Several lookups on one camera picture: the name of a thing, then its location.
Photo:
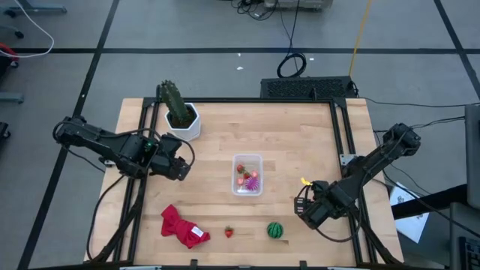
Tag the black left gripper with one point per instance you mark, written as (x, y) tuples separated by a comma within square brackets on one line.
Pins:
[(167, 163)]

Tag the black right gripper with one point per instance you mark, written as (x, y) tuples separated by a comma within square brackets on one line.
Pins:
[(324, 202)]

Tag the green watermelon ball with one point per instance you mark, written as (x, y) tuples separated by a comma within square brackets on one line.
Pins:
[(275, 230)]

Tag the red strawberry long green stem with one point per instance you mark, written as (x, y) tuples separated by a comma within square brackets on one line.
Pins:
[(240, 168)]

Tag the small pale pink fruit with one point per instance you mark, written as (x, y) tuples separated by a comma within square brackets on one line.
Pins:
[(240, 181)]

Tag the purple spiky ball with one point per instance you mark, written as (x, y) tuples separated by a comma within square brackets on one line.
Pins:
[(252, 183)]

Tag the small red fruit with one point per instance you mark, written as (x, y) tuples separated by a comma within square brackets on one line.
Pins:
[(254, 173)]

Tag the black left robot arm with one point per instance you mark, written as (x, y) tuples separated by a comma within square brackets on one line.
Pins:
[(127, 150)]

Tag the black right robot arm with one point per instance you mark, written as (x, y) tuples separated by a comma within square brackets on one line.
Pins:
[(371, 161)]

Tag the clear plastic tupperware container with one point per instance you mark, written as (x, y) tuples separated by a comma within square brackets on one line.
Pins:
[(247, 159)]

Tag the yellow tag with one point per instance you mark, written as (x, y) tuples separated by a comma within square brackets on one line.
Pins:
[(305, 182)]

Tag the white hexagonal planter pot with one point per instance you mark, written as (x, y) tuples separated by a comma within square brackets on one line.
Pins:
[(191, 129)]

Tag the black table clamp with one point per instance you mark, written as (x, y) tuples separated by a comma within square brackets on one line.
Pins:
[(193, 263), (303, 264)]

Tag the red cloth with white label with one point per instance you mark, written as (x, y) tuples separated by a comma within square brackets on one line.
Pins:
[(180, 227)]

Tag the aluminium bar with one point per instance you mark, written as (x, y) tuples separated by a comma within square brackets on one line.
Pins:
[(341, 268), (140, 268)]

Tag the silver mounting plate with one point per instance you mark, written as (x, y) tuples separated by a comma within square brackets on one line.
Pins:
[(345, 159), (107, 163)]

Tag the green cactus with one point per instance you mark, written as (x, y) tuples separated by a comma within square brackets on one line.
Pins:
[(174, 103)]

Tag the red strawberry with leaves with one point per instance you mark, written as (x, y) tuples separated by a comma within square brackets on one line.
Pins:
[(229, 232)]

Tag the white paper sheet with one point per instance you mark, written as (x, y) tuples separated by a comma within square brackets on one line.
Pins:
[(412, 227)]

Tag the black mesh box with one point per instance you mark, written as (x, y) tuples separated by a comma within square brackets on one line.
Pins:
[(307, 88)]

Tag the black desk beam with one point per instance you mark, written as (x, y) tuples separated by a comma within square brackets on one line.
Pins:
[(431, 200)]

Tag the black caster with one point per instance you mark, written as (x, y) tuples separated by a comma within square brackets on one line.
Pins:
[(3, 129)]

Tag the grey table foot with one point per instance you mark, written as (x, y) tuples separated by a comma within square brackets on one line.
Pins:
[(11, 98), (37, 8)]

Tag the grey device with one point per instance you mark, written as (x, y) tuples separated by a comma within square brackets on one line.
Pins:
[(300, 3)]

